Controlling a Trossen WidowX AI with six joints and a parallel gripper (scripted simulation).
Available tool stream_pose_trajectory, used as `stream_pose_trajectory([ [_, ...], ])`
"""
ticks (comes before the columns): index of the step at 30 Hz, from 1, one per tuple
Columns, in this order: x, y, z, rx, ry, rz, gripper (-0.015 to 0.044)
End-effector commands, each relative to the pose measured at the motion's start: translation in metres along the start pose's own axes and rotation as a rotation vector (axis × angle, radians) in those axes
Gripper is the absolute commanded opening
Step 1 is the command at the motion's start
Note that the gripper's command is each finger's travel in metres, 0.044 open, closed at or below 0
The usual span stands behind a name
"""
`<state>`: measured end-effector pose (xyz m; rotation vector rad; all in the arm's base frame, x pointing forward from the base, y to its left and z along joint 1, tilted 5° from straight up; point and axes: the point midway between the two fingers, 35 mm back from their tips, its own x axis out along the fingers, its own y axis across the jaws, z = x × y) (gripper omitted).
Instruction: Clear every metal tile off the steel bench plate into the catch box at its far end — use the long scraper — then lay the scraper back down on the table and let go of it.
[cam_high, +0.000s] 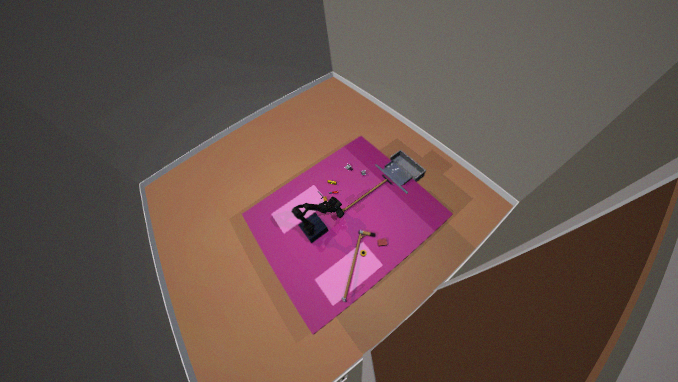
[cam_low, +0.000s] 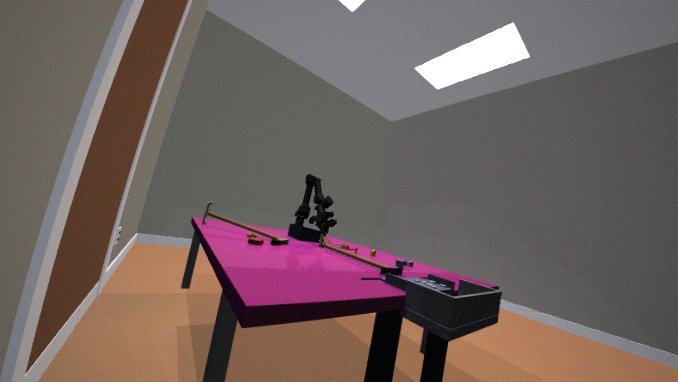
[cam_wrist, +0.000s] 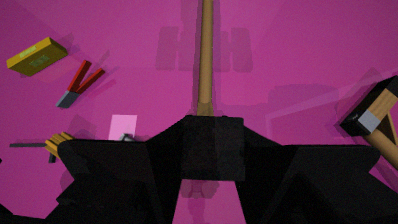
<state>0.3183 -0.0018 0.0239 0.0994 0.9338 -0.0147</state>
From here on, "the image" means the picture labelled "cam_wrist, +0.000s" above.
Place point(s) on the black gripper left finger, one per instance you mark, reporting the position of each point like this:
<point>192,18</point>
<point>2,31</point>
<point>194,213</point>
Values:
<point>156,162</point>

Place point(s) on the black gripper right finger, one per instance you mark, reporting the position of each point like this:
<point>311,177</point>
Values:
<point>270,169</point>

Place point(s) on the red-handled pliers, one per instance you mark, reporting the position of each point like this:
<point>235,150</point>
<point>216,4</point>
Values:
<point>74,90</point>

